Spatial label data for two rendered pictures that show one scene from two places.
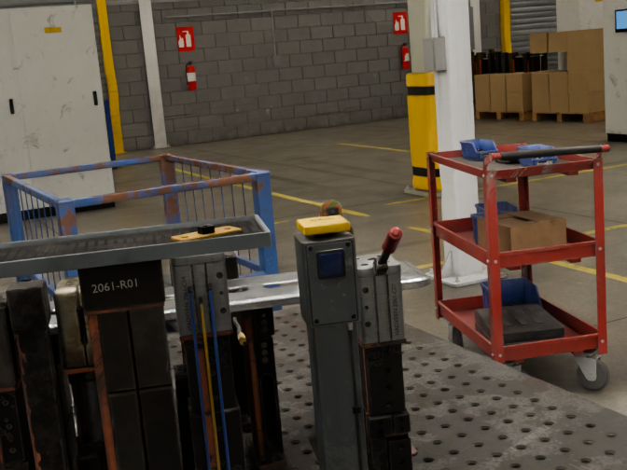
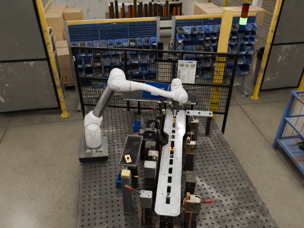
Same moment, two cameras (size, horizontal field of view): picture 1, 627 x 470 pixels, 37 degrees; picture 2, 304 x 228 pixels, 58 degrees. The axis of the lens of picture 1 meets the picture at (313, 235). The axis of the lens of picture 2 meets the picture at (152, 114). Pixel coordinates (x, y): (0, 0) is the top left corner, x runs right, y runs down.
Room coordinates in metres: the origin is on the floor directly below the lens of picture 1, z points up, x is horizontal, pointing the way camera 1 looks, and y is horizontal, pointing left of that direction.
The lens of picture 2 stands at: (1.78, -1.38, 2.72)
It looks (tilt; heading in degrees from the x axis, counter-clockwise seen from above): 35 degrees down; 106
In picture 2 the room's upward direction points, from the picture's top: straight up
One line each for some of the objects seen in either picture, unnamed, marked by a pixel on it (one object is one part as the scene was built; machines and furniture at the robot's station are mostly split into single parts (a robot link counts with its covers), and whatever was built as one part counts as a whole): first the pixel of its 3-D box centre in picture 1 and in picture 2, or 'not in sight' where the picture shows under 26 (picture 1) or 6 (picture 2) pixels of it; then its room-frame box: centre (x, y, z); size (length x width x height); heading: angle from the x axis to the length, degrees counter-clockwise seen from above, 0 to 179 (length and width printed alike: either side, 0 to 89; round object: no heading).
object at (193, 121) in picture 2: not in sight; (192, 133); (1.58, 0.96, 0.87); 0.12 x 0.09 x 0.35; 9
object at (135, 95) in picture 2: not in sight; (159, 96); (1.11, 1.38, 1.02); 0.90 x 0.22 x 0.03; 9
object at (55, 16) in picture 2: not in sight; (68, 32); (-2.02, 4.52, 0.52); 1.20 x 0.80 x 1.05; 112
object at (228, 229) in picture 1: (205, 230); (128, 158); (1.16, 0.13, 1.17); 0.08 x 0.04 x 0.01; 123
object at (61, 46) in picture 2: not in sight; (57, 54); (-1.51, 3.21, 0.52); 1.21 x 0.81 x 1.05; 119
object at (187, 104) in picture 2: not in sight; (186, 115); (1.46, 1.27, 0.88); 0.08 x 0.08 x 0.36; 9
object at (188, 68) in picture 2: not in sight; (186, 71); (1.38, 1.55, 1.30); 0.23 x 0.02 x 0.31; 9
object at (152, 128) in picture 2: not in sight; (151, 144); (1.23, 0.59, 0.94); 0.18 x 0.13 x 0.49; 99
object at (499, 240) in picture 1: (515, 257); not in sight; (3.70, -0.81, 0.49); 0.81 x 0.47 x 0.97; 9
